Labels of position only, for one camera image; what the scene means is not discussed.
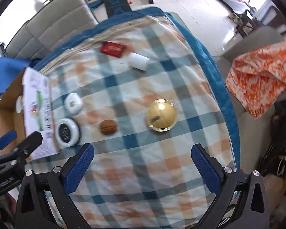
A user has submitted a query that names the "black blue weight bench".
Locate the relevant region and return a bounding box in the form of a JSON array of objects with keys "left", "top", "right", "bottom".
[{"left": 104, "top": 0, "right": 131, "bottom": 18}]

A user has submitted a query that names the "blue foam mat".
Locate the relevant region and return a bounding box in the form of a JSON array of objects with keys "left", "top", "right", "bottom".
[{"left": 0, "top": 56, "right": 30, "bottom": 98}]

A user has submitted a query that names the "cardboard box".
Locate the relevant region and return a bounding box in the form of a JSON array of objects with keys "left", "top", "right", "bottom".
[{"left": 0, "top": 67, "right": 60, "bottom": 161}]

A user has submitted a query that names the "small white round case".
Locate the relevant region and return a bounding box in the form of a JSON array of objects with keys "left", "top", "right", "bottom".
[{"left": 64, "top": 93, "right": 83, "bottom": 114}]

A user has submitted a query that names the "gold lid glass jar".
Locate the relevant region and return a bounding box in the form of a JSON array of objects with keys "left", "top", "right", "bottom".
[{"left": 146, "top": 99, "right": 177, "bottom": 132}]

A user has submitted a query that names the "treadmill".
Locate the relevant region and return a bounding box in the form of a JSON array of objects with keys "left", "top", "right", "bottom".
[{"left": 219, "top": 0, "right": 253, "bottom": 13}]

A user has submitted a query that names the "orange white patterned cloth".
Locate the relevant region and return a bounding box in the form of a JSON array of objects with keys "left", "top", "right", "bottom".
[{"left": 225, "top": 40, "right": 286, "bottom": 121}]

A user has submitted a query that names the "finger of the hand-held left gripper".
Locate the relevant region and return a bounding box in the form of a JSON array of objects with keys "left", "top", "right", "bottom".
[
  {"left": 0, "top": 132, "right": 43, "bottom": 170},
  {"left": 0, "top": 130, "right": 18, "bottom": 151}
]

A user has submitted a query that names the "black lid white jar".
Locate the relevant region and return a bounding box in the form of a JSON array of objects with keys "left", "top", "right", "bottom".
[{"left": 54, "top": 118, "right": 80, "bottom": 148}]

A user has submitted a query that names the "black chair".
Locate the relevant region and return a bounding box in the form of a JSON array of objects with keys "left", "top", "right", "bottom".
[{"left": 234, "top": 0, "right": 286, "bottom": 37}]

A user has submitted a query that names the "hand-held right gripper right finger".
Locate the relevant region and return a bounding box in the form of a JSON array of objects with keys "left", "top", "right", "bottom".
[{"left": 191, "top": 144, "right": 270, "bottom": 229}]

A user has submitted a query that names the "checkered blanket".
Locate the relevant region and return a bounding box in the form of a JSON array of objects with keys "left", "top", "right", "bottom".
[{"left": 26, "top": 15, "right": 236, "bottom": 229}]

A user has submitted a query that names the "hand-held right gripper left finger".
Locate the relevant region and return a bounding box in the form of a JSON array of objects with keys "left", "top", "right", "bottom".
[{"left": 15, "top": 143, "right": 95, "bottom": 229}]

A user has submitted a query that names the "beige chair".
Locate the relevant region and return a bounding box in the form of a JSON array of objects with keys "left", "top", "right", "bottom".
[{"left": 220, "top": 26, "right": 286, "bottom": 134}]

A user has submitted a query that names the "red box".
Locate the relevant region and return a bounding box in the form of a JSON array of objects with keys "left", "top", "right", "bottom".
[{"left": 99, "top": 41, "right": 127, "bottom": 58}]

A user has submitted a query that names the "white cylindrical bottle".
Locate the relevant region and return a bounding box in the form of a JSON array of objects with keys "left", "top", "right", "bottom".
[{"left": 127, "top": 52, "right": 150, "bottom": 72}]

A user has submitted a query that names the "brown walnut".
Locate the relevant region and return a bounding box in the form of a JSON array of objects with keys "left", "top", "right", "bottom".
[{"left": 100, "top": 120, "right": 117, "bottom": 135}]

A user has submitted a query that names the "person's left forearm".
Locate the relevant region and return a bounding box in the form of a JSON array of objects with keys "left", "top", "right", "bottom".
[{"left": 0, "top": 193, "right": 19, "bottom": 229}]

